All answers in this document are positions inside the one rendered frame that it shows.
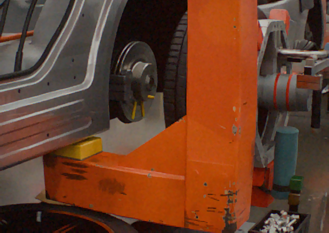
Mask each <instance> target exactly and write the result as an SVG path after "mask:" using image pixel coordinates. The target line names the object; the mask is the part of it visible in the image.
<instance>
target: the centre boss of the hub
mask: <svg viewBox="0 0 329 233"><path fill-rule="evenodd" d="M154 86H155V78H154V76H153V74H149V75H148V76H147V78H146V89H147V90H148V91H151V90H152V89H153V88H154Z"/></svg>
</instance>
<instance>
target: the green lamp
mask: <svg viewBox="0 0 329 233"><path fill-rule="evenodd" d="M303 183H304V177H301V176H297V175H293V176H292V177H291V178H290V186H289V190H292V191H301V190H302V187H303Z"/></svg>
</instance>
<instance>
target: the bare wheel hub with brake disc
mask: <svg viewBox="0 0 329 233"><path fill-rule="evenodd" d="M126 69H130V70H132V72H133V81H132V82H131V83H130V90H132V91H133V101H132V103H131V104H123V103H122V101H119V100H114V103H115V107H116V110H117V112H118V113H119V115H120V116H121V117H122V118H123V119H124V120H125V121H129V122H139V121H141V120H142V119H143V118H144V117H145V116H146V115H147V113H148V112H149V109H150V107H151V106H152V103H153V100H154V99H149V98H148V95H151V96H154V97H155V92H156V87H157V69H156V59H155V56H154V53H153V51H152V50H151V48H150V46H148V44H146V43H145V42H141V41H133V42H130V43H128V44H127V45H126V46H125V47H124V48H123V50H122V51H121V53H120V55H119V57H118V59H117V62H116V66H115V71H114V75H119V74H120V73H122V71H123V70H126ZM149 74H153V76H154V78H155V86H154V88H153V89H152V90H151V91H148V90H147V89H146V78H147V76H148V75H149ZM135 101H136V102H137V106H136V112H135V118H134V119H132V113H133V107H134V103H135ZM141 101H143V107H144V112H145V115H144V117H142V110H141V108H142V106H141Z"/></svg>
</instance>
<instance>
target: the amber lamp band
mask: <svg viewBox="0 0 329 233"><path fill-rule="evenodd" d="M302 196H303V192H302V191H301V192H300V194H294V193H292V194H291V192H290V193H289V195H288V205H294V206H295V205H297V206H299V204H300V203H301V199H302Z"/></svg>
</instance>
